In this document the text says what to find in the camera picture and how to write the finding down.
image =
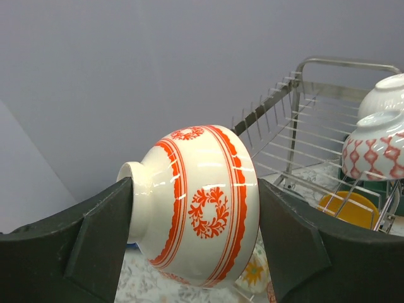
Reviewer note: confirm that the red patterned bowl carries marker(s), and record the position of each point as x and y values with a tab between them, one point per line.
270	293

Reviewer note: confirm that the plain white ribbed bowl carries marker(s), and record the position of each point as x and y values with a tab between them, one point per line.
387	94

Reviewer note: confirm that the floral table mat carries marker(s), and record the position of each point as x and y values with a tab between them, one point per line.
139	281

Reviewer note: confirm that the white bowl red diamond pattern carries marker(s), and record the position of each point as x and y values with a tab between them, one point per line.
374	150

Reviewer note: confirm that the cream floral bowl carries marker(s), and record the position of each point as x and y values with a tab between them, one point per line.
256	275

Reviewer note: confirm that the yellow bowl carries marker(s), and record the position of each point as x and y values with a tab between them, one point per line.
349	207

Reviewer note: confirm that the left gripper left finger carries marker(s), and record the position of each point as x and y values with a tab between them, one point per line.
75	255

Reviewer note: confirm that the cream bowl red wreath pattern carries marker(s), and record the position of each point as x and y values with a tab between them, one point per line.
196	205

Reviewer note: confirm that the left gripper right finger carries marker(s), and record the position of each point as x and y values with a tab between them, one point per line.
314	257

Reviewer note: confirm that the steel two-tier dish rack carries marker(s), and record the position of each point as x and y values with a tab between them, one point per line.
304	121

